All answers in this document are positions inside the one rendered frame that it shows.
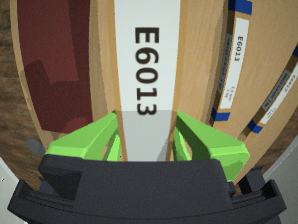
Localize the brown rectangular box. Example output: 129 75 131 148
209 0 252 129

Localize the long tan cardboard box with blue bands and white label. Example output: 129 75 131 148
243 43 298 139

